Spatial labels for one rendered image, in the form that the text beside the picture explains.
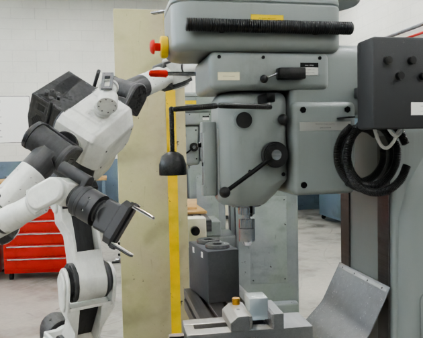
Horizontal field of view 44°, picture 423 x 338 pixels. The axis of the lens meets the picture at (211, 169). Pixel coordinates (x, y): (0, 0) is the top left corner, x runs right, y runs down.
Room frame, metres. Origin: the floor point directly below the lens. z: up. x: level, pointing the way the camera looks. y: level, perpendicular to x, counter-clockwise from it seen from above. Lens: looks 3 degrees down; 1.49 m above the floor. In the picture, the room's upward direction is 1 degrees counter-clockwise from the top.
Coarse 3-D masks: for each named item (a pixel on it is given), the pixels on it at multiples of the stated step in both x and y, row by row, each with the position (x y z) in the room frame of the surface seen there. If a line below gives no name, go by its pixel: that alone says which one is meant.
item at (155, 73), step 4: (152, 72) 1.54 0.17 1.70; (156, 72) 1.54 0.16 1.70; (160, 72) 1.55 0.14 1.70; (164, 72) 1.55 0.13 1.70; (168, 72) 1.56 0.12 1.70; (172, 72) 1.56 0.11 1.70; (176, 72) 1.56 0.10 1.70; (180, 72) 1.56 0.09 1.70; (184, 72) 1.56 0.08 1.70; (188, 72) 1.57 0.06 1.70; (192, 72) 1.57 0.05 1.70; (152, 76) 1.55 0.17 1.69; (156, 76) 1.55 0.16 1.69; (160, 76) 1.55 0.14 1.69; (164, 76) 1.55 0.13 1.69
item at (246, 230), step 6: (240, 222) 1.49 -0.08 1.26; (252, 222) 1.49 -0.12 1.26; (240, 228) 1.49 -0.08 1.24; (246, 228) 1.48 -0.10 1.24; (252, 228) 1.49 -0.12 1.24; (240, 234) 1.49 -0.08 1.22; (246, 234) 1.48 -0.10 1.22; (252, 234) 1.49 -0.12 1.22; (240, 240) 1.49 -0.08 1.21; (246, 240) 1.48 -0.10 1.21; (252, 240) 1.49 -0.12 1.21
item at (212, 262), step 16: (208, 240) 1.95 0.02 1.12; (192, 256) 1.98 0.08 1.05; (208, 256) 1.81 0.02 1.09; (224, 256) 1.83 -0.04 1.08; (192, 272) 1.98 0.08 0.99; (208, 272) 1.81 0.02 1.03; (224, 272) 1.83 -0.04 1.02; (192, 288) 1.98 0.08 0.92; (208, 288) 1.81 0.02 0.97; (224, 288) 1.83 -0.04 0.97
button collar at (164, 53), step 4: (160, 36) 1.46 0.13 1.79; (164, 36) 1.44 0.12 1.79; (160, 40) 1.44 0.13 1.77; (164, 40) 1.43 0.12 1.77; (168, 40) 1.44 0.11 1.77; (160, 44) 1.44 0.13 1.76; (164, 44) 1.43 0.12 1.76; (168, 44) 1.43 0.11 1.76; (160, 48) 1.44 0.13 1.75; (164, 48) 1.43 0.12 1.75; (168, 48) 1.43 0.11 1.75; (160, 52) 1.45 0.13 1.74; (164, 52) 1.44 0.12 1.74; (168, 52) 1.44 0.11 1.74; (160, 56) 1.45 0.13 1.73; (164, 56) 1.45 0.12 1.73
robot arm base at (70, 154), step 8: (32, 128) 1.56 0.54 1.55; (24, 136) 1.56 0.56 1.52; (64, 136) 1.64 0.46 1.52; (24, 144) 1.57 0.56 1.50; (72, 144) 1.64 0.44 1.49; (64, 152) 1.55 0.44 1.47; (72, 152) 1.57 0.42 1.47; (80, 152) 1.64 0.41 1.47; (56, 160) 1.55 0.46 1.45; (64, 160) 1.55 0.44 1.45; (72, 160) 1.62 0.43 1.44; (56, 168) 1.56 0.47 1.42
